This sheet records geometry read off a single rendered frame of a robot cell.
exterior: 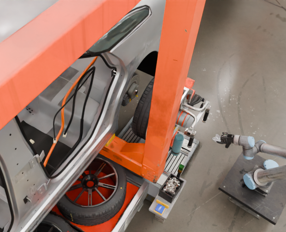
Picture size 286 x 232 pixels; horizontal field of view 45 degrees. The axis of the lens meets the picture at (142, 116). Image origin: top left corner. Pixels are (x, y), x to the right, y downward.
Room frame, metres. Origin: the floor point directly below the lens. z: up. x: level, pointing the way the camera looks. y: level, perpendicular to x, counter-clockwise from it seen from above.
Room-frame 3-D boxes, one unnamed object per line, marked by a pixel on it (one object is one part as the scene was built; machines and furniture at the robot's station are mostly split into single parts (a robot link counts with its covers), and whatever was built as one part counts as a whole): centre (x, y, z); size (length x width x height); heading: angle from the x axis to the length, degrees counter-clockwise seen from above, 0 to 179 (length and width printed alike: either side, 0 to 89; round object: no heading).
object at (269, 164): (1.75, -1.23, 0.56); 0.17 x 0.15 x 0.18; 126
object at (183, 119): (2.00, -0.37, 0.85); 0.21 x 0.14 x 0.14; 66
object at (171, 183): (1.46, -0.33, 0.51); 0.20 x 0.14 x 0.13; 151
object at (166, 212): (1.43, -0.32, 0.44); 0.43 x 0.17 x 0.03; 156
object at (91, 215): (1.45, 0.40, 0.39); 0.66 x 0.66 x 0.24
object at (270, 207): (1.76, -1.23, 0.15); 0.60 x 0.60 x 0.30; 60
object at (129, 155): (1.72, 0.16, 0.69); 0.52 x 0.17 x 0.35; 66
